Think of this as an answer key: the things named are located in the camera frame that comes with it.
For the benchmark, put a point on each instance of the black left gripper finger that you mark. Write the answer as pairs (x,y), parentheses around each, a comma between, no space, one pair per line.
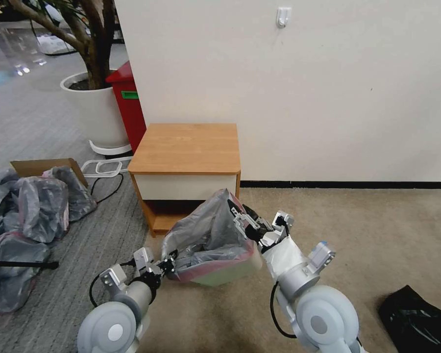
(170,262)
(168,274)

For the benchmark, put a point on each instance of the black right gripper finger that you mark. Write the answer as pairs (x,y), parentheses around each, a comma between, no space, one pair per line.
(241,229)
(234,211)

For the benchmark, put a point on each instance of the grey translucent garbage bag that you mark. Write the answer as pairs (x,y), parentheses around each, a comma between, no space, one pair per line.
(209,220)

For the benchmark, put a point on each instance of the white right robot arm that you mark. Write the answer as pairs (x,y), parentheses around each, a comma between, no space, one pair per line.
(318,320)

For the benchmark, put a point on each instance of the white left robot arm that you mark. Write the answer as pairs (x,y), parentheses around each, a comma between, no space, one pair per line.
(112,327)

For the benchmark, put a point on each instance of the black garbage bag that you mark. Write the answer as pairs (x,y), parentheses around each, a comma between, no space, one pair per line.
(415,323)

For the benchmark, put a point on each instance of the wooden bedside table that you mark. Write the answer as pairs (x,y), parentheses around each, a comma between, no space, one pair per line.
(185,147)

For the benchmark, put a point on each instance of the black baseboard strip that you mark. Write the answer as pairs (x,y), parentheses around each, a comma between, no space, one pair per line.
(352,184)

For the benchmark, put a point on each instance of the white pot stand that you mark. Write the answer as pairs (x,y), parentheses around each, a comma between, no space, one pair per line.
(106,150)

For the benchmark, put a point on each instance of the black rod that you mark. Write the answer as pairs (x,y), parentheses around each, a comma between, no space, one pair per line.
(22,264)

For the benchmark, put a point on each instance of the red box with green slot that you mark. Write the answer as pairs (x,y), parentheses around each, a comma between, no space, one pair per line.
(132,110)

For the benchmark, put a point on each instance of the white round plant pot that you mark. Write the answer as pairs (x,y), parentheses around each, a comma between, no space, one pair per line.
(101,114)

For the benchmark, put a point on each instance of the brown cardboard box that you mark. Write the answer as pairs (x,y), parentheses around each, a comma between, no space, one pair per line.
(33,166)

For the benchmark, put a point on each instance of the indoor tree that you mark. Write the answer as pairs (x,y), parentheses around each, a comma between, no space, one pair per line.
(92,44)

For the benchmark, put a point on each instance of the white wall hook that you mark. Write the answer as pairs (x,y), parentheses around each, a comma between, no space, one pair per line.
(283,16)

